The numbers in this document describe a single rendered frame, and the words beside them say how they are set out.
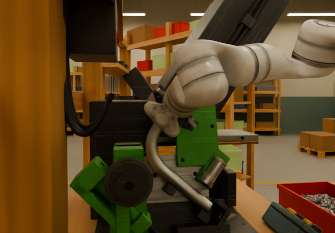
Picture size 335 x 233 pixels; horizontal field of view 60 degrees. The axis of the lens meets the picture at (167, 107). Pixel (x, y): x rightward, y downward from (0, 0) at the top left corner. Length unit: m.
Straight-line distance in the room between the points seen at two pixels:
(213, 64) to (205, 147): 0.39
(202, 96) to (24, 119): 0.30
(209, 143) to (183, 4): 9.53
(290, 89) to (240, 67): 10.11
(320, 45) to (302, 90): 10.11
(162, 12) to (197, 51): 9.72
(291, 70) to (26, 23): 0.47
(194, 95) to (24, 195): 0.33
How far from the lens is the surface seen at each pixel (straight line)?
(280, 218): 0.86
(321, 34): 0.65
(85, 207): 1.07
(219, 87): 0.43
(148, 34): 4.77
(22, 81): 0.54
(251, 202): 1.06
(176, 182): 0.74
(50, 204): 0.56
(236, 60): 0.48
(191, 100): 0.44
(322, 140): 6.73
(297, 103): 10.68
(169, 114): 0.59
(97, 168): 0.48
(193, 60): 0.43
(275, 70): 0.54
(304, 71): 0.64
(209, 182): 0.75
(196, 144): 0.79
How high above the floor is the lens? 1.25
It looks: 2 degrees down
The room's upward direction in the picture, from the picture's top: straight up
